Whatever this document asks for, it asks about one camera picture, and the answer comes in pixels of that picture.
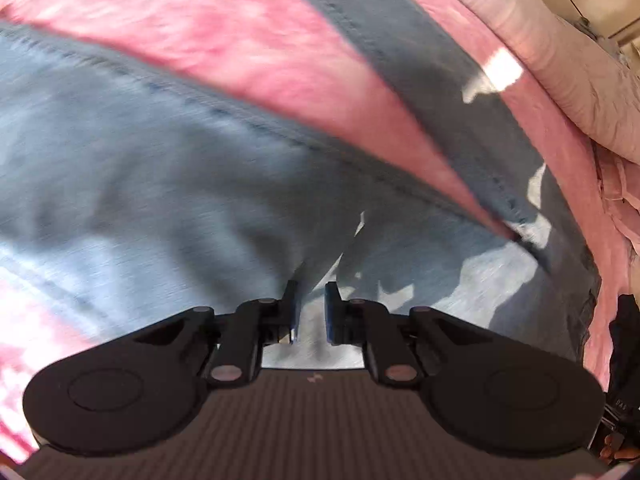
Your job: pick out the pink pillow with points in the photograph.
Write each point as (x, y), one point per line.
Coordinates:
(620, 195)

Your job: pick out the person's right hand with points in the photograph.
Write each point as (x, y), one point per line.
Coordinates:
(622, 447)

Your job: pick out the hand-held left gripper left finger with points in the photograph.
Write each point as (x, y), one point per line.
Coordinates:
(294, 320)

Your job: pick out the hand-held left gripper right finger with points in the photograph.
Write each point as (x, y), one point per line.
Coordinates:
(331, 320)

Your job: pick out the striped lilac duvet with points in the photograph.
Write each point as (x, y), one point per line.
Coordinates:
(550, 35)

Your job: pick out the blue denim jeans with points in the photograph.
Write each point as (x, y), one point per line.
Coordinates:
(150, 160)

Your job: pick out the pink floral blanket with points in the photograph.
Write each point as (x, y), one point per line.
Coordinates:
(225, 25)

